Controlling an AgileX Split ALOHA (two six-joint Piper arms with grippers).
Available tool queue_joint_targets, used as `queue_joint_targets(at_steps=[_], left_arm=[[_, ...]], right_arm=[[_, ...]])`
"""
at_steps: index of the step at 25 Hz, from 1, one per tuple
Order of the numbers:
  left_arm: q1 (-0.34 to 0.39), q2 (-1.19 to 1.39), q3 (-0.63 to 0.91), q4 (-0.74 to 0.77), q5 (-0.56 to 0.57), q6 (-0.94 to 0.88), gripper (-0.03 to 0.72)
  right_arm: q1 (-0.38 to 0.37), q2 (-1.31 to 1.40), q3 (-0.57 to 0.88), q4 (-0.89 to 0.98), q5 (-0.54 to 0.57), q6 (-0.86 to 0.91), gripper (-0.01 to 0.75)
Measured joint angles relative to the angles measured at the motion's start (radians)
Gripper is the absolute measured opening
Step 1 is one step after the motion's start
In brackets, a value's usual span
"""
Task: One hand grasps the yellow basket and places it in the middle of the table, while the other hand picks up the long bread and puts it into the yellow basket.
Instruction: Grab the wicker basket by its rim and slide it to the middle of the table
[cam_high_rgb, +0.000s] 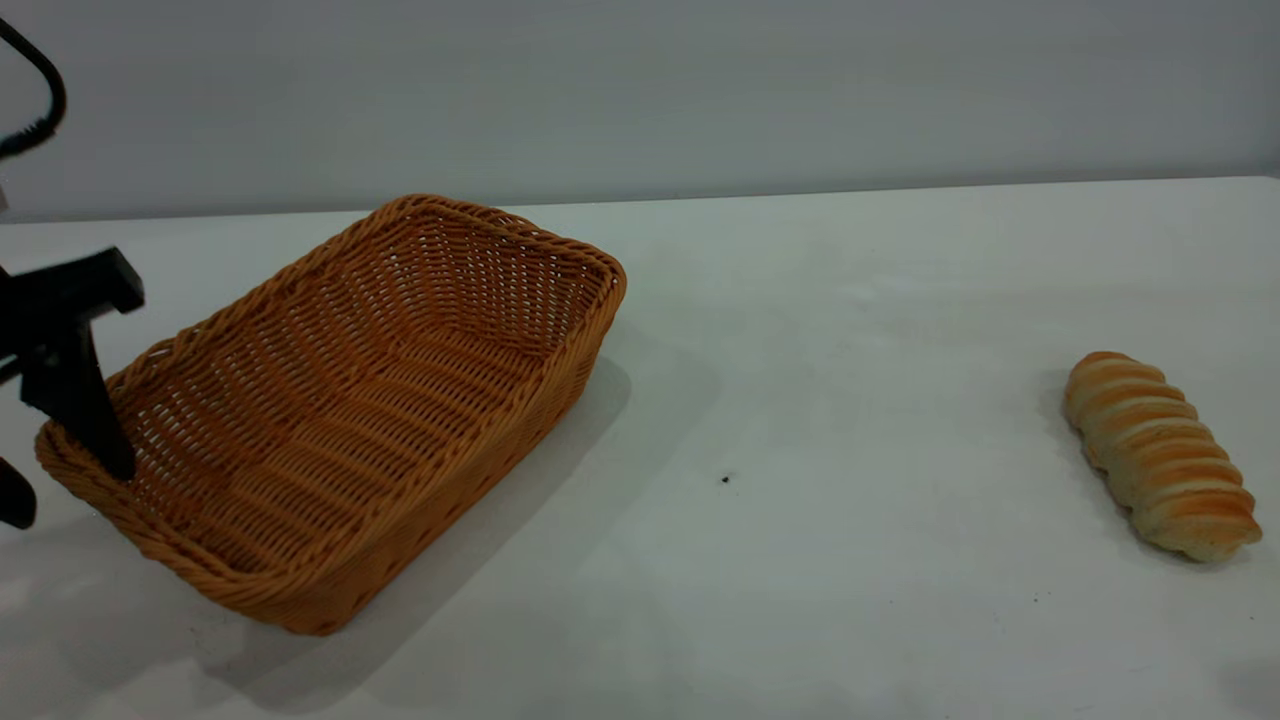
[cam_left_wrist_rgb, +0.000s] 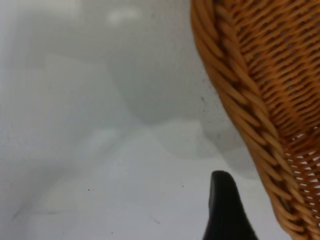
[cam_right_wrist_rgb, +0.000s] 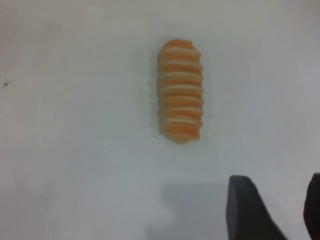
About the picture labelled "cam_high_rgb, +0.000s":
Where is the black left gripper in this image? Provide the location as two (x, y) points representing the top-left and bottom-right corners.
(0, 248), (147, 531)

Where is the woven orange-yellow wicker basket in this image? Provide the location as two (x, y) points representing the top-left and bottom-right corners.
(36, 194), (628, 637)

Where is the ridged golden bread loaf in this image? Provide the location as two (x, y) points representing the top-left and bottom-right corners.
(1061, 351), (1263, 563)

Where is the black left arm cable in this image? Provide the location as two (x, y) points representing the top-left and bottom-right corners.
(0, 17), (69, 161)

